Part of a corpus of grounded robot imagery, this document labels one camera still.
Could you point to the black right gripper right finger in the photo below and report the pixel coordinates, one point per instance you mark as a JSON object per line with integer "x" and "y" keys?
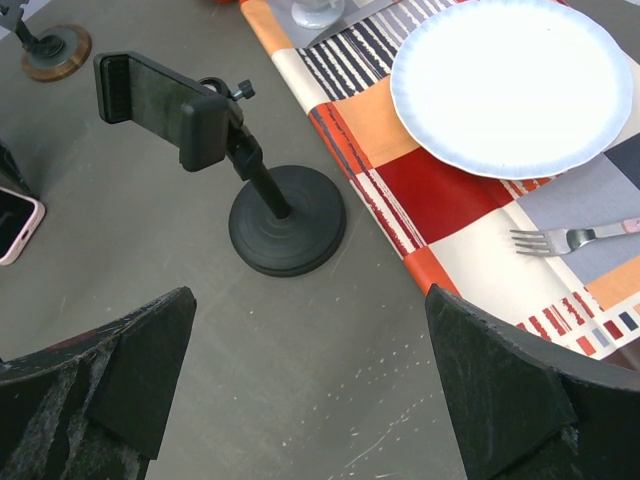
{"x": 525, "y": 408}

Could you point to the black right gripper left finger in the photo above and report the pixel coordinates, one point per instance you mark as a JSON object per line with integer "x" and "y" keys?
{"x": 96, "y": 406}

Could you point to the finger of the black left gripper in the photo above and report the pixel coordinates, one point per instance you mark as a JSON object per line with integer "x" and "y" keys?
{"x": 11, "y": 171}

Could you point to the phone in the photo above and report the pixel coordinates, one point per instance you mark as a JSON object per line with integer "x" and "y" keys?
{"x": 20, "y": 217}

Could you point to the grey stand wooden base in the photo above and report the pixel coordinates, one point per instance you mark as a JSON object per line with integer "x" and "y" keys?
{"x": 53, "y": 55}

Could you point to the checked orange red placemat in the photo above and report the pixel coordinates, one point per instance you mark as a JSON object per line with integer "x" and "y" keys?
{"x": 452, "y": 228}

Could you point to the white deep plate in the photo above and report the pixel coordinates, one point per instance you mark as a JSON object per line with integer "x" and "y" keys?
{"x": 512, "y": 89}

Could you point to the light blue footed cup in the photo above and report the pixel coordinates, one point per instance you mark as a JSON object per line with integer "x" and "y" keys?
{"x": 317, "y": 14}

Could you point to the fork with pink handle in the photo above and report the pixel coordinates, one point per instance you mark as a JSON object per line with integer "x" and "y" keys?
{"x": 562, "y": 241}

